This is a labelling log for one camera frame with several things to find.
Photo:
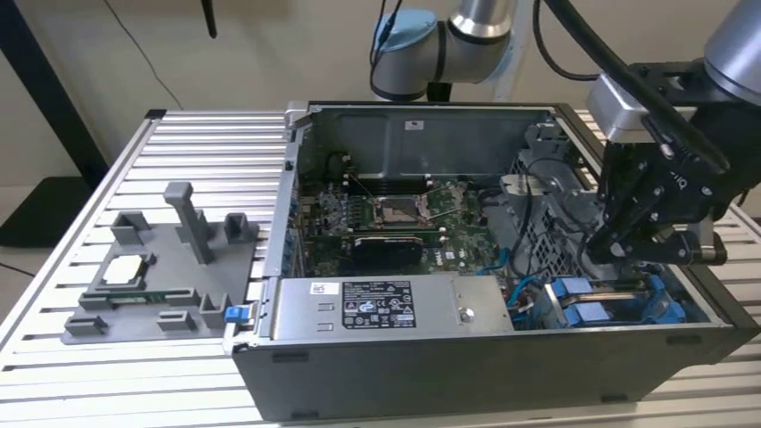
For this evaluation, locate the black and grey PC case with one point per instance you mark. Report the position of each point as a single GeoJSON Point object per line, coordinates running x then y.
{"type": "Point", "coordinates": [417, 379]}

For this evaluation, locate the CPU socket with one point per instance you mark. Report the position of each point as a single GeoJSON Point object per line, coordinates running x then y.
{"type": "Point", "coordinates": [395, 209]}

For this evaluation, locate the green motherboard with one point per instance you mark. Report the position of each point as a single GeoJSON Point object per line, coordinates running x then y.
{"type": "Point", "coordinates": [458, 209]}

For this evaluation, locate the grey metal disk cage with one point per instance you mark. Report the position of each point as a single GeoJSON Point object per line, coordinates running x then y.
{"type": "Point", "coordinates": [554, 232]}

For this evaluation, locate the black graphics card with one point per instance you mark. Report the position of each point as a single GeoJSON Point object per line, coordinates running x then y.
{"type": "Point", "coordinates": [387, 252]}

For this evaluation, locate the metal locking lever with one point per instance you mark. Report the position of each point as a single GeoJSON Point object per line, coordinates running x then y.
{"type": "Point", "coordinates": [365, 187]}

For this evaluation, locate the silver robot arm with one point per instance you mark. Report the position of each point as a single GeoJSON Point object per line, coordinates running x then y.
{"type": "Point", "coordinates": [470, 44]}

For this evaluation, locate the black floor stand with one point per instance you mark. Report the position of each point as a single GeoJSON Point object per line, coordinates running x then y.
{"type": "Point", "coordinates": [42, 214]}

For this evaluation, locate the hard disk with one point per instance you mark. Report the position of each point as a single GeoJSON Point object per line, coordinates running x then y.
{"type": "Point", "coordinates": [577, 286]}

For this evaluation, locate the silver power supply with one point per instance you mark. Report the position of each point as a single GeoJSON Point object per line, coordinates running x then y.
{"type": "Point", "coordinates": [298, 312]}

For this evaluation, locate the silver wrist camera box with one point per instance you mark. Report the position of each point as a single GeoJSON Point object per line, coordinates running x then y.
{"type": "Point", "coordinates": [615, 111]}

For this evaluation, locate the green RAM stick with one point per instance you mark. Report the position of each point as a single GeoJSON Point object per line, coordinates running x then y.
{"type": "Point", "coordinates": [161, 295]}

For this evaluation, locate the black RAM slots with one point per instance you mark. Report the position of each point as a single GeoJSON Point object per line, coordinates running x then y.
{"type": "Point", "coordinates": [387, 179]}

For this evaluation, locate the black hanging antenna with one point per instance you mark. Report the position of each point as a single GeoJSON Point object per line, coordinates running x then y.
{"type": "Point", "coordinates": [209, 18]}

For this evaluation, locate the silver CPU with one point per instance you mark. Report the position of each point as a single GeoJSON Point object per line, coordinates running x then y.
{"type": "Point", "coordinates": [125, 270]}

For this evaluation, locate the blue case latch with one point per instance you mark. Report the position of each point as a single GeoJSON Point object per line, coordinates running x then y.
{"type": "Point", "coordinates": [235, 313]}

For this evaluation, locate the grey parts rack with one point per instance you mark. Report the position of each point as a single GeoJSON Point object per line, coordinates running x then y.
{"type": "Point", "coordinates": [173, 267]}

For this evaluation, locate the empty blue disk carrier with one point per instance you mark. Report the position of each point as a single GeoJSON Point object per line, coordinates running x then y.
{"type": "Point", "coordinates": [586, 314]}

